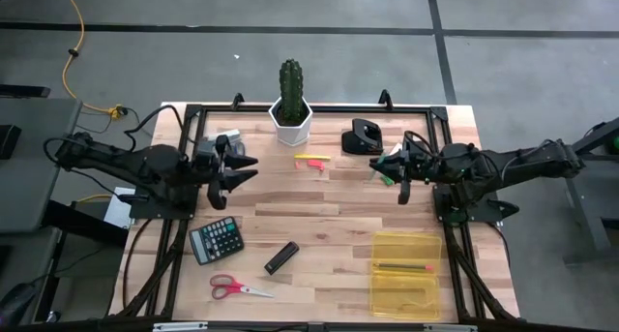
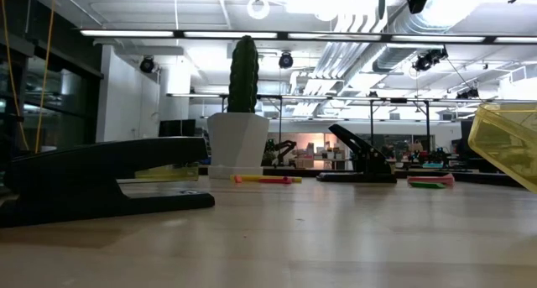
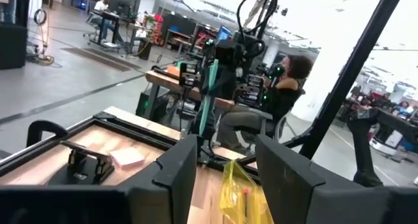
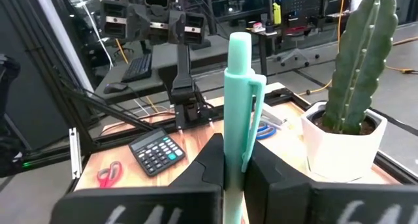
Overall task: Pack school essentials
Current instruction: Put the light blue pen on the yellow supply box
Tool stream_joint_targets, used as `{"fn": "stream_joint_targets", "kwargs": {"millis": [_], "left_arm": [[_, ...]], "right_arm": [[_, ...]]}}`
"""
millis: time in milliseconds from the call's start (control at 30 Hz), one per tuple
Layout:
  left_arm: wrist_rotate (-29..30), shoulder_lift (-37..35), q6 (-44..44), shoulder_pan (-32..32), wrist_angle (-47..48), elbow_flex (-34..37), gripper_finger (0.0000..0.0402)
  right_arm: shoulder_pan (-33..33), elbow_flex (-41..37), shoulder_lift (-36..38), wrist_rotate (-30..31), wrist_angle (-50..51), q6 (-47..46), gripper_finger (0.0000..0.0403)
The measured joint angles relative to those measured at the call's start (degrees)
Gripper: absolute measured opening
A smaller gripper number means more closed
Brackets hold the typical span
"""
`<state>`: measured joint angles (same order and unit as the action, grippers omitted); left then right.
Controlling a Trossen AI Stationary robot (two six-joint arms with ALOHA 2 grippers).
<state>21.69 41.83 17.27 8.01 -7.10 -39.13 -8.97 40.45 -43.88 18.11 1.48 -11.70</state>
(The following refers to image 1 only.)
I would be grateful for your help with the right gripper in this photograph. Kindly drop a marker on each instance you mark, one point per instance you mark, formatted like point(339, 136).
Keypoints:
point(421, 170)

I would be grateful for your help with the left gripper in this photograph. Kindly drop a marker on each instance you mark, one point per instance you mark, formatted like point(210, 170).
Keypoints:
point(208, 170)

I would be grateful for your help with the green eraser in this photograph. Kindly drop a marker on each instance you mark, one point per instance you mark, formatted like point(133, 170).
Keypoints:
point(387, 180)

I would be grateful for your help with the teal pen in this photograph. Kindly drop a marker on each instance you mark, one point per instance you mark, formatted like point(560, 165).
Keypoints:
point(381, 159)

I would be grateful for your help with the yellow highlighter pen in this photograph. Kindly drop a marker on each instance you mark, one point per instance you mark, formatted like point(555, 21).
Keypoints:
point(312, 157)

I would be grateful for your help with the orange red marker pen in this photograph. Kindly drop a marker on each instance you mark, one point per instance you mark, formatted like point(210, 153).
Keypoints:
point(316, 164)

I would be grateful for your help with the pencil with red end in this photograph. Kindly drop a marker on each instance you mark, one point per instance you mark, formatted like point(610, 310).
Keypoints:
point(401, 265)

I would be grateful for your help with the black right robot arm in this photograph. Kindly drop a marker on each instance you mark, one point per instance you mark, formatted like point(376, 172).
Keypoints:
point(512, 162)

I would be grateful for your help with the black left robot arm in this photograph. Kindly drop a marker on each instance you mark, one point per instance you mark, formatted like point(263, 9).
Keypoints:
point(155, 162)

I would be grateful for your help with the white stapler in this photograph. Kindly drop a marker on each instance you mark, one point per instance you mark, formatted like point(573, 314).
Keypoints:
point(231, 134)

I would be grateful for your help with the black hole punch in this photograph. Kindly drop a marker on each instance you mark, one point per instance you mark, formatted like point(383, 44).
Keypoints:
point(360, 141)

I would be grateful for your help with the black calculator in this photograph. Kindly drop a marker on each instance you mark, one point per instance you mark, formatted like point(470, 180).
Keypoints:
point(216, 240)

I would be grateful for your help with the green cactus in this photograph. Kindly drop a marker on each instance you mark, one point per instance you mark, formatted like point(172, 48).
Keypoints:
point(291, 90)

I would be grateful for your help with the black stapler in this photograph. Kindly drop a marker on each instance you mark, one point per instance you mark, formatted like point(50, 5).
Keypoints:
point(281, 258)

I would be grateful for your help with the white flat panel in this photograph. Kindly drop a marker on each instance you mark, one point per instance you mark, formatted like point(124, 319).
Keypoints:
point(118, 211)

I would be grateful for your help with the yellow transparent pencil box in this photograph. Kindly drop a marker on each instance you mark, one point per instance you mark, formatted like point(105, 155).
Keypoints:
point(406, 298)

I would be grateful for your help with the black desk beam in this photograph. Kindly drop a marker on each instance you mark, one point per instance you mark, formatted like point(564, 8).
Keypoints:
point(87, 223)

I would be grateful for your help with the grey metal stand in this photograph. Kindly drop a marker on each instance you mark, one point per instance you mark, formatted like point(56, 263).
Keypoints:
point(587, 211)

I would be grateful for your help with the grey desk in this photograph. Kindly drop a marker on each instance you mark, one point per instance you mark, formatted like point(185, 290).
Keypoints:
point(34, 177)

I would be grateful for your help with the dark grey rounded object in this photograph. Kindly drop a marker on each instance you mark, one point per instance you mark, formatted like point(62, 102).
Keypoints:
point(17, 303)

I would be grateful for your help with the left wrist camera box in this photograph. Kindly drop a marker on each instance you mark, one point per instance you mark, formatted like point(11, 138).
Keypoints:
point(205, 148)

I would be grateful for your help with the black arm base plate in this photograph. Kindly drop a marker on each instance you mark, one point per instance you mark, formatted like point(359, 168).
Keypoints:
point(476, 215)
point(145, 208)

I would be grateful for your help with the silver bracket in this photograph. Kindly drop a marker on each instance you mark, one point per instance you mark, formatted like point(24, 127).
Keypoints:
point(450, 327)
point(180, 326)

